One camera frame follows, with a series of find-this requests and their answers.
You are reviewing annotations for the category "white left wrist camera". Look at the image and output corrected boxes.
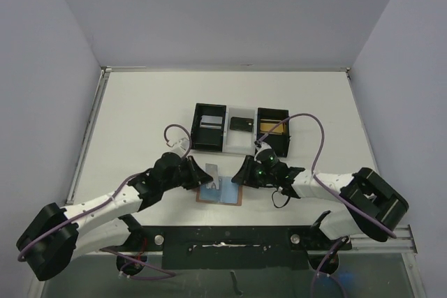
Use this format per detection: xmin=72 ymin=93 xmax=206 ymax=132
xmin=167 ymin=137 xmax=191 ymax=157

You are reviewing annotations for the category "silver card in bin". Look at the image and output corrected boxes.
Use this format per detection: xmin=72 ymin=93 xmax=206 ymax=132
xmin=200 ymin=115 xmax=224 ymax=130

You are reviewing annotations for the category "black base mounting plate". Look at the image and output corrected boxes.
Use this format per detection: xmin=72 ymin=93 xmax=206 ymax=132
xmin=112 ymin=225 xmax=334 ymax=270

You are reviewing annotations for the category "tan leather card holder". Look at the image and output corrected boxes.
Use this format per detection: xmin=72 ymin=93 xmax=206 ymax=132
xmin=196 ymin=176 xmax=242 ymax=206

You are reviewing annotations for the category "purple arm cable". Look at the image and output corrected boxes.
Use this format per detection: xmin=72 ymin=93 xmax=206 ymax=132
xmin=254 ymin=113 xmax=397 ymax=298
xmin=17 ymin=124 xmax=192 ymax=281

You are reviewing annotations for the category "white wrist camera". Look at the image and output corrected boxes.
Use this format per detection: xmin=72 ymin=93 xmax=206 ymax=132
xmin=167 ymin=137 xmax=191 ymax=157
xmin=254 ymin=141 xmax=272 ymax=154

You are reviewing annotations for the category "black bin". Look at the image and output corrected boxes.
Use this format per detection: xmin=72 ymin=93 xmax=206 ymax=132
xmin=256 ymin=107 xmax=291 ymax=158
xmin=191 ymin=103 xmax=226 ymax=152

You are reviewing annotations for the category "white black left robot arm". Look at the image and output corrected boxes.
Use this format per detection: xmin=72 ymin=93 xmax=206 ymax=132
xmin=16 ymin=152 xmax=213 ymax=281

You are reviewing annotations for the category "gold card in bin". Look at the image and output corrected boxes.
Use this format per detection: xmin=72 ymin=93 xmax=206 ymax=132
xmin=259 ymin=119 xmax=285 ymax=135

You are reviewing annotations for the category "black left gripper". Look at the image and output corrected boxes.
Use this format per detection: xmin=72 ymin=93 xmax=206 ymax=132
xmin=162 ymin=155 xmax=212 ymax=191

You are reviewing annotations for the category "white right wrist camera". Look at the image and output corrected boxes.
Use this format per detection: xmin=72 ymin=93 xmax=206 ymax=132
xmin=254 ymin=141 xmax=272 ymax=154

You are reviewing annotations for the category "white bin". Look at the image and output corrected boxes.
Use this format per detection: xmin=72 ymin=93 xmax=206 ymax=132
xmin=222 ymin=105 xmax=257 ymax=155

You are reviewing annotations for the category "silver VIP card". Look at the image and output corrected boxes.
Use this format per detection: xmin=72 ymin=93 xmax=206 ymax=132
xmin=205 ymin=163 xmax=221 ymax=191

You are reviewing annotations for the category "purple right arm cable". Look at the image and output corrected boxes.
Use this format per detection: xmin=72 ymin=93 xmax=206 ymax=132
xmin=254 ymin=113 xmax=397 ymax=298

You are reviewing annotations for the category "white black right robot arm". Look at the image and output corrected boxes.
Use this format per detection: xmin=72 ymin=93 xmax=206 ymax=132
xmin=232 ymin=154 xmax=409 ymax=248

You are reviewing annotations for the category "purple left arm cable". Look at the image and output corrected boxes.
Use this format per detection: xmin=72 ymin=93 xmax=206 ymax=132
xmin=17 ymin=124 xmax=192 ymax=281

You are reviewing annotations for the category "black card in bin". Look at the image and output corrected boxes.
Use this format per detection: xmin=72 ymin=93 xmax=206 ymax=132
xmin=230 ymin=117 xmax=254 ymax=133

